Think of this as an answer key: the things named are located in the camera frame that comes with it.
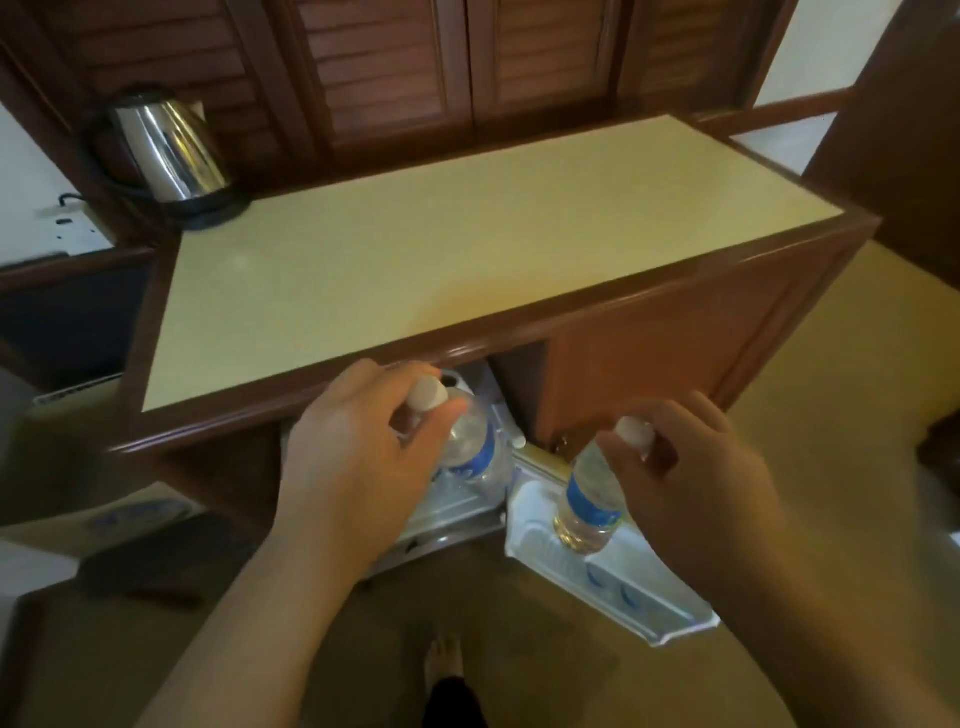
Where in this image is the person's left hand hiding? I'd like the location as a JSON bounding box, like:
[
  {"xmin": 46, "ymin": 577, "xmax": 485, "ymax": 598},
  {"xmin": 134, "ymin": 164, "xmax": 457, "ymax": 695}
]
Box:
[{"xmin": 274, "ymin": 359, "xmax": 473, "ymax": 573}]

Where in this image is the person's right hand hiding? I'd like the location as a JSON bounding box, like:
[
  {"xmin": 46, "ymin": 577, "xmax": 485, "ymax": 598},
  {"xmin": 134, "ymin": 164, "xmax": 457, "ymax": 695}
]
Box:
[{"xmin": 597, "ymin": 390, "xmax": 798, "ymax": 595}]

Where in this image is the clear water bottle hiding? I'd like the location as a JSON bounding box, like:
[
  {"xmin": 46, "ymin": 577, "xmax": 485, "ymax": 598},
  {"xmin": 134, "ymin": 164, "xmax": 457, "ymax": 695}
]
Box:
[
  {"xmin": 553, "ymin": 416, "xmax": 660, "ymax": 557},
  {"xmin": 390, "ymin": 375, "xmax": 519, "ymax": 505}
]

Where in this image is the person's left forearm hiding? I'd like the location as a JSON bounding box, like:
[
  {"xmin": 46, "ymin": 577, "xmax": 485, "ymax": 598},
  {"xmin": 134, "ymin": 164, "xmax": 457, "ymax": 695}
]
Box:
[{"xmin": 133, "ymin": 525, "xmax": 393, "ymax": 728}]

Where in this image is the person's right forearm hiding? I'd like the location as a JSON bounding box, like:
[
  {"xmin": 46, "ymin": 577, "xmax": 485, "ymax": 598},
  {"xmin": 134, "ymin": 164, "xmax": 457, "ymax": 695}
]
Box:
[{"xmin": 708, "ymin": 558, "xmax": 960, "ymax": 728}]

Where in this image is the white mini fridge door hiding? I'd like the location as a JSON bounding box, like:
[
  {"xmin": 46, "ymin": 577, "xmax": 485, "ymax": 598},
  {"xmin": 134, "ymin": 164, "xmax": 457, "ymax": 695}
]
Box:
[{"xmin": 504, "ymin": 442, "xmax": 722, "ymax": 651}]

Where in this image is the wooden cabinet door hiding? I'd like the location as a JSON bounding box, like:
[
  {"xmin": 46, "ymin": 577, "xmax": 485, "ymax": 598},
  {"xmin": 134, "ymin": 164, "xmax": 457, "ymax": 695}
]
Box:
[{"xmin": 491, "ymin": 228, "xmax": 877, "ymax": 460}]

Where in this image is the wooden cabinet with cream top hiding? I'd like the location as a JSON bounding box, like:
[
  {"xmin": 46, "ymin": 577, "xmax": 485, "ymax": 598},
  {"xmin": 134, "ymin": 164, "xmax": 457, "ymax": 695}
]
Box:
[{"xmin": 108, "ymin": 112, "xmax": 882, "ymax": 530}]

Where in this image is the person's bare foot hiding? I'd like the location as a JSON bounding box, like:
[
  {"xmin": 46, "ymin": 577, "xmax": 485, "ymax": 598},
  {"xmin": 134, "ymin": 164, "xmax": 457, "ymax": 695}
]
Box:
[{"xmin": 423, "ymin": 632, "xmax": 467, "ymax": 696}]

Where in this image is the person's black trouser leg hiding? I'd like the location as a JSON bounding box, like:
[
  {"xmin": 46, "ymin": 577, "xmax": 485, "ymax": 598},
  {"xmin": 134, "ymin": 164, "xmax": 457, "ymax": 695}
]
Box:
[{"xmin": 420, "ymin": 675, "xmax": 490, "ymax": 728}]

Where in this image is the black kettle base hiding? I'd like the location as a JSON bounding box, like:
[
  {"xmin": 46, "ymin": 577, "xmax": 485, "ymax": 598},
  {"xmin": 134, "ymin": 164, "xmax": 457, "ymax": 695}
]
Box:
[{"xmin": 161, "ymin": 191, "xmax": 254, "ymax": 233}]

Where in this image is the cardboard box with blue print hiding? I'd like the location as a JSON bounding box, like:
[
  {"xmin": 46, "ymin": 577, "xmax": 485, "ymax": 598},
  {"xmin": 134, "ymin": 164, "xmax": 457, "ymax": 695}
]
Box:
[{"xmin": 0, "ymin": 375, "xmax": 213, "ymax": 561}]

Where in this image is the louvered wooden shutter door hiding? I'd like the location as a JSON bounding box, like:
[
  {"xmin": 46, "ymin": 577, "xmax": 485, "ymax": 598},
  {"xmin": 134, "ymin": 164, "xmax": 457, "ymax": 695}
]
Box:
[
  {"xmin": 622, "ymin": 0, "xmax": 785, "ymax": 114},
  {"xmin": 288, "ymin": 0, "xmax": 474, "ymax": 147},
  {"xmin": 468, "ymin": 0, "xmax": 627, "ymax": 125},
  {"xmin": 33, "ymin": 0, "xmax": 290, "ymax": 185}
]

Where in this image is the dark wooden side cabinet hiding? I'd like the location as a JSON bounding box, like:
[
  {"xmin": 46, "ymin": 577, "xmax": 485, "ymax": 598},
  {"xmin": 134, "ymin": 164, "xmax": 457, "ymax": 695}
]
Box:
[{"xmin": 0, "ymin": 246, "xmax": 160, "ymax": 393}]

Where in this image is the stainless steel electric kettle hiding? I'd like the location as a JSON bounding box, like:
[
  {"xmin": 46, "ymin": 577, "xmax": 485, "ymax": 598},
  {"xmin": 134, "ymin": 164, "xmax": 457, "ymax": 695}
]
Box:
[{"xmin": 81, "ymin": 84, "xmax": 234, "ymax": 207}]

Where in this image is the dark wooden door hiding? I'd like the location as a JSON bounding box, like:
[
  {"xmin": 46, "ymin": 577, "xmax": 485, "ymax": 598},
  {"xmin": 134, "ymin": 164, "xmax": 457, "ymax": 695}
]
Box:
[{"xmin": 801, "ymin": 0, "xmax": 960, "ymax": 290}]

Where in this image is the white wall socket plate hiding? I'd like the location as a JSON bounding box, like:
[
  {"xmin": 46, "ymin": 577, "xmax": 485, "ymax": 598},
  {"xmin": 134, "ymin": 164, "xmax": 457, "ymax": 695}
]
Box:
[{"xmin": 36, "ymin": 201, "xmax": 115, "ymax": 258}]

